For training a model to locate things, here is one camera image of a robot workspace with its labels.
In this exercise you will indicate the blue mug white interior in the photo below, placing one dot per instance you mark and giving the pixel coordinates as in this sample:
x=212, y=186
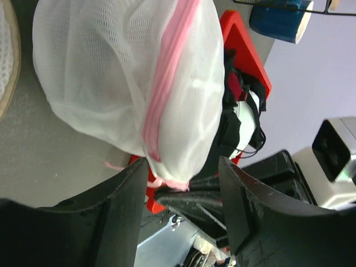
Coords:
x=281, y=24

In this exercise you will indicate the white mesh laundry bag pink zipper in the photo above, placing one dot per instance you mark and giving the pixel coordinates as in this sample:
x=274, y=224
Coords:
x=144, y=76

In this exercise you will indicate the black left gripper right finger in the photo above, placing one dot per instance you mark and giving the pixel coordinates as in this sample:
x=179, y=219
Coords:
x=268, y=228

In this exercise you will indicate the white bra in bin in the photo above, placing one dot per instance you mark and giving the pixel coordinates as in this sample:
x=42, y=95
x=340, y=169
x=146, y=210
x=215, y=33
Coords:
x=248, y=114

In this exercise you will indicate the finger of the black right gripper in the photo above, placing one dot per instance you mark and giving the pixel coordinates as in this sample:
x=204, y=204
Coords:
x=201, y=205

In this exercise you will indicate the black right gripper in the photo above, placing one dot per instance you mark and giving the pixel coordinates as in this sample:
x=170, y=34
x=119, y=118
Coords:
x=283, y=174

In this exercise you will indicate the black wire wooden shelf rack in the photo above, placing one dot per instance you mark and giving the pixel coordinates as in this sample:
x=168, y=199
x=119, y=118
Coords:
x=294, y=6

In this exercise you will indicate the black garment in bin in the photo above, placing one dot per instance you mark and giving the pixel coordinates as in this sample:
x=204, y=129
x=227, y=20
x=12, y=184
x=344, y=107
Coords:
x=237, y=85

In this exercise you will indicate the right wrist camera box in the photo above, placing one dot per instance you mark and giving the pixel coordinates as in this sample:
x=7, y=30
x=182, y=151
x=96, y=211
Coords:
x=328, y=165

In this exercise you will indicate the cream mesh laundry bag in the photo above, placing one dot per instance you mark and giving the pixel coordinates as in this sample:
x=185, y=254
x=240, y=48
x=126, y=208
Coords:
x=10, y=53

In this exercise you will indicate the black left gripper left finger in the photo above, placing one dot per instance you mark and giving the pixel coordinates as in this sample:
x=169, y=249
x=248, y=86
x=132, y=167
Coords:
x=98, y=227

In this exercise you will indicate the red plastic bin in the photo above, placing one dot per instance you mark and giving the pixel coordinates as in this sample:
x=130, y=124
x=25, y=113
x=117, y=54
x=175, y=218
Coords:
x=236, y=36

